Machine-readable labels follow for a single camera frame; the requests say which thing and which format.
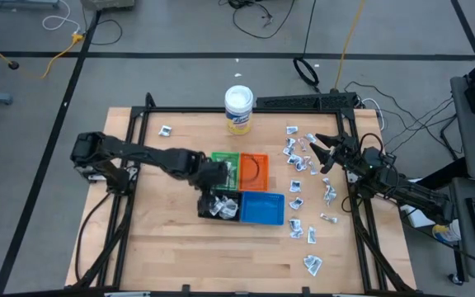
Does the orange plastic basket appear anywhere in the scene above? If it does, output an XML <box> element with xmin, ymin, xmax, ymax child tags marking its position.
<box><xmin>238</xmin><ymin>152</ymin><xmax>270</xmax><ymax>193</ymax></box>

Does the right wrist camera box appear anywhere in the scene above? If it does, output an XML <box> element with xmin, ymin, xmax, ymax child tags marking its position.
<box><xmin>360</xmin><ymin>146</ymin><xmax>386</xmax><ymax>170</ymax></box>

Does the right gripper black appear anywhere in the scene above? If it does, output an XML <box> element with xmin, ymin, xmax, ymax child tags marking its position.
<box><xmin>309</xmin><ymin>132</ymin><xmax>364</xmax><ymax>174</ymax></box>

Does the white box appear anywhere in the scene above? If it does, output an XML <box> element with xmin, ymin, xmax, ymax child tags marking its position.
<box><xmin>399</xmin><ymin>202</ymin><xmax>425</xmax><ymax>229</ymax></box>

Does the blue plastic basket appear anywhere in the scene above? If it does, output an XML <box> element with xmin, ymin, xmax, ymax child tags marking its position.
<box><xmin>239</xmin><ymin>191</ymin><xmax>286</xmax><ymax>227</ymax></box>

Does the grey equipment case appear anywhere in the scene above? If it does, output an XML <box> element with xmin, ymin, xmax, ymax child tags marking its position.
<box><xmin>79</xmin><ymin>0</ymin><xmax>136</xmax><ymax>12</ymax></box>

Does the yellow hanging cable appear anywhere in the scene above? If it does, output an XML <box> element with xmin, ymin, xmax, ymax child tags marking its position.
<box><xmin>334</xmin><ymin>0</ymin><xmax>367</xmax><ymax>91</ymax></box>

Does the black left camera cable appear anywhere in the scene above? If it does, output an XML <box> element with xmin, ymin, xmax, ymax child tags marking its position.
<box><xmin>248</xmin><ymin>157</ymin><xmax>261</xmax><ymax>187</ymax></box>

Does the black camera cable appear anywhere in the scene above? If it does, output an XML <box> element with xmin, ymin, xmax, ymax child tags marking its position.
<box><xmin>358</xmin><ymin>131</ymin><xmax>383</xmax><ymax>154</ymax></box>
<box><xmin>248</xmin><ymin>157</ymin><xmax>261</xmax><ymax>187</ymax></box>

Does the Lysol wipes canister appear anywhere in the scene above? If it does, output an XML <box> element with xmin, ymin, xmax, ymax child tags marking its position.
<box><xmin>223</xmin><ymin>84</ymin><xmax>255</xmax><ymax>136</ymax></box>

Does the black floor cable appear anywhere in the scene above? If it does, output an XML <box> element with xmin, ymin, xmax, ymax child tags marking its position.
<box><xmin>343</xmin><ymin>80</ymin><xmax>458</xmax><ymax>162</ymax></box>
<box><xmin>219</xmin><ymin>0</ymin><xmax>297</xmax><ymax>40</ymax></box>
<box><xmin>81</xmin><ymin>0</ymin><xmax>124</xmax><ymax>46</ymax></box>

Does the white antiseptic towelette packet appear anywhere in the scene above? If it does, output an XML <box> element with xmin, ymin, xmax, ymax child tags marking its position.
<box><xmin>220</xmin><ymin>196</ymin><xmax>240</xmax><ymax>220</ymax></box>
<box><xmin>208</xmin><ymin>196</ymin><xmax>225</xmax><ymax>218</ymax></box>

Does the green plastic basket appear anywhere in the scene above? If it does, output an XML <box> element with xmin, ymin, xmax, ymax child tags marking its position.
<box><xmin>210</xmin><ymin>151</ymin><xmax>242</xmax><ymax>192</ymax></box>

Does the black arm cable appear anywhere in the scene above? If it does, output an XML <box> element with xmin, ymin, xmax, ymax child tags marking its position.
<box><xmin>74</xmin><ymin>191</ymin><xmax>115</xmax><ymax>285</ymax></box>

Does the black right camera cable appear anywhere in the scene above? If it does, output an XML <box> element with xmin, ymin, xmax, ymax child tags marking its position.
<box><xmin>358</xmin><ymin>131</ymin><xmax>383</xmax><ymax>154</ymax></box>

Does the thick black hanging cable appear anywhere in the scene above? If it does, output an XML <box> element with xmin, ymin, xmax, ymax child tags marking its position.
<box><xmin>293</xmin><ymin>0</ymin><xmax>321</xmax><ymax>92</ymax></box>

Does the white floor cable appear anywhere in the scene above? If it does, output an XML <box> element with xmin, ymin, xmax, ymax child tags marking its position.
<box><xmin>360</xmin><ymin>97</ymin><xmax>387</xmax><ymax>131</ymax></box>
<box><xmin>41</xmin><ymin>0</ymin><xmax>82</xmax><ymax>35</ymax></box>

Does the black aluminium table frame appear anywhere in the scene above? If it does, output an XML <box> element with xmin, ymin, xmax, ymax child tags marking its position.
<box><xmin>66</xmin><ymin>91</ymin><xmax>419</xmax><ymax>297</ymax></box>

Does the black plastic basket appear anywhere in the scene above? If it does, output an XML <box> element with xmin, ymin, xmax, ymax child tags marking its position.
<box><xmin>197</xmin><ymin>189</ymin><xmax>243</xmax><ymax>223</ymax></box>

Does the black perforated panel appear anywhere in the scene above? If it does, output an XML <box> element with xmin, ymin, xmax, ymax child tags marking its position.
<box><xmin>255</xmin><ymin>91</ymin><xmax>359</xmax><ymax>111</ymax></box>

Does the thin yellow cable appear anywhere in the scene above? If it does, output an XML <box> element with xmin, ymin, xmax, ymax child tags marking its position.
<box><xmin>0</xmin><ymin>29</ymin><xmax>85</xmax><ymax>80</ymax></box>

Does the white yellow container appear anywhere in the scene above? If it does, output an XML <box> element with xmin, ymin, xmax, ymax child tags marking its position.
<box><xmin>431</xmin><ymin>220</ymin><xmax>463</xmax><ymax>244</ymax></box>

